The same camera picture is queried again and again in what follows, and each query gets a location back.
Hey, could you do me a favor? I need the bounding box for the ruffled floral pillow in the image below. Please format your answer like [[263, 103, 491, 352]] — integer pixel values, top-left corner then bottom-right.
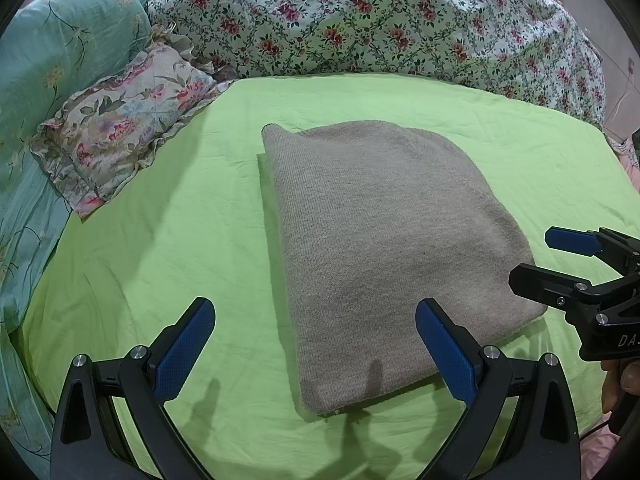
[[29, 42, 237, 219]]

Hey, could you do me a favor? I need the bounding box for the black cable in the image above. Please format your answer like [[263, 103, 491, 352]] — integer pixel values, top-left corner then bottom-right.
[[580, 416, 617, 440]]

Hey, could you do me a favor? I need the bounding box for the green bed sheet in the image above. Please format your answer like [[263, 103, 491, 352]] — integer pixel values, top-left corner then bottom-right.
[[10, 72, 640, 480]]

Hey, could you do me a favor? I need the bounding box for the white floral quilt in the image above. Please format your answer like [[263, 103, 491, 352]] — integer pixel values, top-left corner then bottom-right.
[[145, 0, 609, 132]]

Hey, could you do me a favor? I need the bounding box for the beige knit sweater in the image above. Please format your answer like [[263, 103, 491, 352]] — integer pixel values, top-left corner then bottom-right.
[[261, 119, 547, 417]]

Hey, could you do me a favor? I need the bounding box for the teal floral blanket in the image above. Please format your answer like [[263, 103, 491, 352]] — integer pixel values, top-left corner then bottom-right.
[[0, 0, 182, 480]]

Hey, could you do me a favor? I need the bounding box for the person's right hand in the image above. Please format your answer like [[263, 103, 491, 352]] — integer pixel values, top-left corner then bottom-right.
[[600, 357, 640, 416]]

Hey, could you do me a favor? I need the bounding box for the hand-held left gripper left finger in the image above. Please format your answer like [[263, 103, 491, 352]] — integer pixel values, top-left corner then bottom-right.
[[50, 297, 217, 480]]

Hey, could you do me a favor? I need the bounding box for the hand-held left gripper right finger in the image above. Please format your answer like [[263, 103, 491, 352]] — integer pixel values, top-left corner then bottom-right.
[[415, 298, 582, 480]]

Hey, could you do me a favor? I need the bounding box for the pink cloth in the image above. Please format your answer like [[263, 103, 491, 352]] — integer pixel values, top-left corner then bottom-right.
[[579, 430, 628, 480]]

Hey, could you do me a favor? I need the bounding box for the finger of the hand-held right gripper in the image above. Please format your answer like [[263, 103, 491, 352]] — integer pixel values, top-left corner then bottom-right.
[[508, 263, 632, 313], [545, 226, 640, 277]]

